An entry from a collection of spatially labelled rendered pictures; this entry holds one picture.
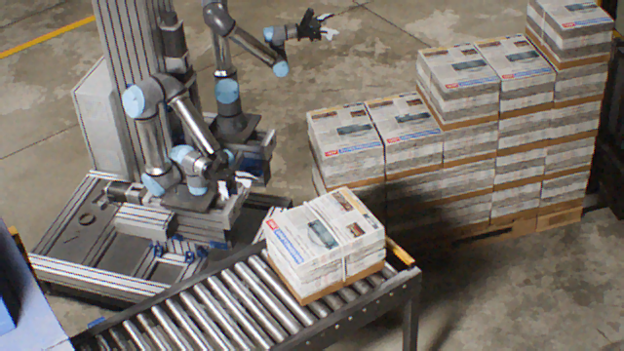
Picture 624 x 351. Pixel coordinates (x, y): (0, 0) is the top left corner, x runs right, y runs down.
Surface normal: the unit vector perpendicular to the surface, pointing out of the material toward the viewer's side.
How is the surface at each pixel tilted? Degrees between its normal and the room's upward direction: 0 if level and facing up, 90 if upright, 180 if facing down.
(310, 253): 1
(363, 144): 0
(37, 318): 0
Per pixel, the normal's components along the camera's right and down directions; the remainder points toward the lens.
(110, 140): -0.30, 0.63
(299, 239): -0.06, -0.75
